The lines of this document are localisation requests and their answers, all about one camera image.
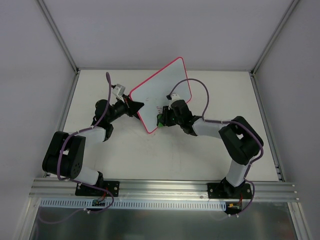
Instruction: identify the green whiteboard eraser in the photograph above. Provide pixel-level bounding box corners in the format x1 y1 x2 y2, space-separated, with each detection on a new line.
157 114 164 128

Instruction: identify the pink framed whiteboard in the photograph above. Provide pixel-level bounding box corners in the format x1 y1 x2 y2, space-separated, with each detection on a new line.
129 56 192 134

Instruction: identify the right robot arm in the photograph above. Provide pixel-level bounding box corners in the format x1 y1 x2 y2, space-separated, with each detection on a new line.
157 99 264 198

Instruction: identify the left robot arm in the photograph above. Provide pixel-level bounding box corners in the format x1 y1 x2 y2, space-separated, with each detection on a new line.
42 95 144 196

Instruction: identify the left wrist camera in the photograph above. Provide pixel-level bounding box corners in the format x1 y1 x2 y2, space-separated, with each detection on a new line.
112 84 126 102

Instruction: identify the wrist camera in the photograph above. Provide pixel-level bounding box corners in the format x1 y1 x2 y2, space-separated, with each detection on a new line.
166 93 181 110
112 84 126 102

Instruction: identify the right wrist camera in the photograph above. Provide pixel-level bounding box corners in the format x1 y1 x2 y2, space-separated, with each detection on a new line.
166 93 181 110

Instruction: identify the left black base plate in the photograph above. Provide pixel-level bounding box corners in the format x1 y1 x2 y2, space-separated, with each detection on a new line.
75 180 120 198

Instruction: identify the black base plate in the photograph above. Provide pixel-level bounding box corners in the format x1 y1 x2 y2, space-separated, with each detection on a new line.
75 180 120 198
206 182 253 200

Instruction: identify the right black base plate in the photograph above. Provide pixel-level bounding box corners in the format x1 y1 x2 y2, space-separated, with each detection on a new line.
206 182 253 200

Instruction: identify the white slotted cable duct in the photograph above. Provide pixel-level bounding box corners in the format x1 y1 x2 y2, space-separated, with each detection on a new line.
39 197 227 212

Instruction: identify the aluminium mounting rail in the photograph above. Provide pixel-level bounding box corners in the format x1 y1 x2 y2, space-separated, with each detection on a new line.
28 177 300 203

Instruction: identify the left aluminium frame post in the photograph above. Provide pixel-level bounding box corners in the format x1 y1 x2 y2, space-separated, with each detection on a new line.
35 0 79 74

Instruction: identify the aluminium frame post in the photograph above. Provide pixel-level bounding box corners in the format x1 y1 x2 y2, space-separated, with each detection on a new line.
250 0 300 76
35 0 79 74

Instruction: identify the right aluminium frame post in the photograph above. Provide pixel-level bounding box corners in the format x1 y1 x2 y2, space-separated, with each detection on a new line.
250 0 300 76

